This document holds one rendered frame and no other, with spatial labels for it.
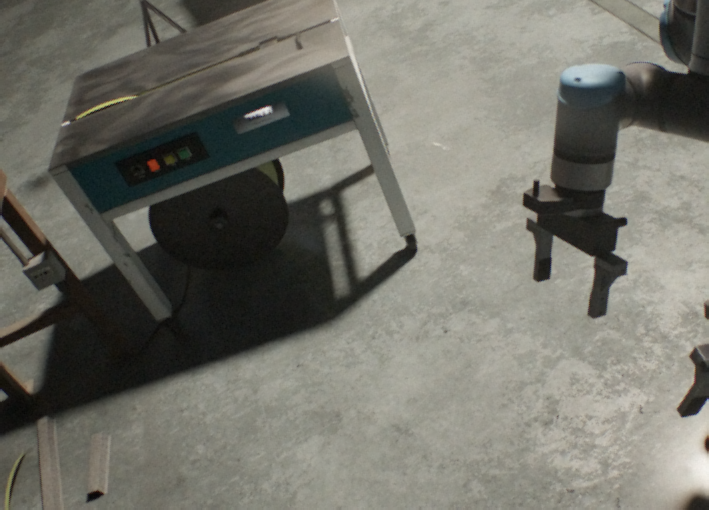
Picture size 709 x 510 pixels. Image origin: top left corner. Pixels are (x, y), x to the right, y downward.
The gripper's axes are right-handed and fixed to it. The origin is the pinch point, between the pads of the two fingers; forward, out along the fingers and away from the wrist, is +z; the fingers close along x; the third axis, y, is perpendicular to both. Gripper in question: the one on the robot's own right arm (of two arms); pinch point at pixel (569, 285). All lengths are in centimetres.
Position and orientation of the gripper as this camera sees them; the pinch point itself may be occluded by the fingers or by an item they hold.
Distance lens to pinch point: 127.5
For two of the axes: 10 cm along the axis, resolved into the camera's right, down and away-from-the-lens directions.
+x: -4.5, -3.6, 8.1
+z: 0.1, 9.1, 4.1
